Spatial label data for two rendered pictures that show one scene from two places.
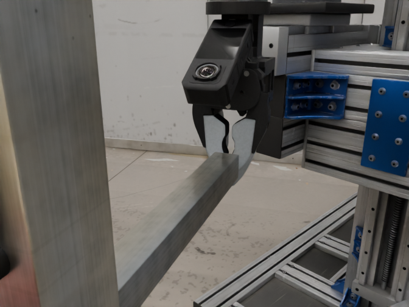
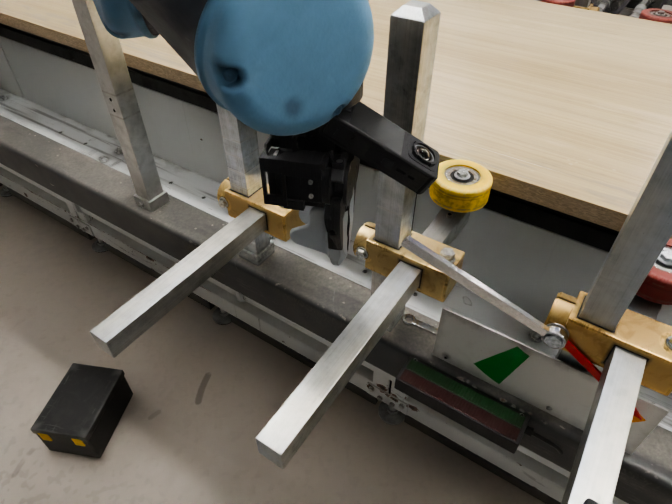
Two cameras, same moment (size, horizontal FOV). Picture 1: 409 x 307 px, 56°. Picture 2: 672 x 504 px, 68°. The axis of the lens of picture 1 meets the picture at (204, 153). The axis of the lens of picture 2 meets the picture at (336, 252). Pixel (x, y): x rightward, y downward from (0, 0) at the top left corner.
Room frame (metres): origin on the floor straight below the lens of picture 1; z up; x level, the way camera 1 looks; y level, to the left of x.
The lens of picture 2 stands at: (0.50, -0.15, 1.28)
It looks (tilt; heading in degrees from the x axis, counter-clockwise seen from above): 43 degrees down; 193
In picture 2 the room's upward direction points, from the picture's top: straight up
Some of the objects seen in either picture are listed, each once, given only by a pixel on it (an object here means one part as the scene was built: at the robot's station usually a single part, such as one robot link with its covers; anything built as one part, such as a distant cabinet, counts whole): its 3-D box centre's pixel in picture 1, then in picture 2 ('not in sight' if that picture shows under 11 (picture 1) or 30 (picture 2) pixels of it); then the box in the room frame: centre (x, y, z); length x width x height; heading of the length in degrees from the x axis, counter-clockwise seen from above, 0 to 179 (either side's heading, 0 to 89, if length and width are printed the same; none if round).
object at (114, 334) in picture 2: not in sight; (230, 241); (0.02, -0.41, 0.81); 0.43 x 0.03 x 0.04; 159
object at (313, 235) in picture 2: not in sight; (317, 238); (0.13, -0.25, 0.94); 0.06 x 0.03 x 0.09; 91
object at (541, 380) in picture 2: not in sight; (533, 379); (0.12, 0.02, 0.75); 0.26 x 0.01 x 0.10; 69
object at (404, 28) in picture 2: not in sight; (395, 212); (0.02, -0.18, 0.90); 0.03 x 0.03 x 0.48; 69
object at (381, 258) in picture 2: not in sight; (406, 257); (0.02, -0.16, 0.84); 0.13 x 0.06 x 0.05; 69
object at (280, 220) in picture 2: not in sight; (260, 205); (-0.06, -0.39, 0.81); 0.13 x 0.06 x 0.05; 69
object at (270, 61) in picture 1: (238, 58); not in sight; (0.46, -0.04, 0.97); 0.09 x 0.08 x 0.12; 159
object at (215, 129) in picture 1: (223, 144); not in sight; (0.46, -0.02, 0.86); 0.06 x 0.03 x 0.09; 159
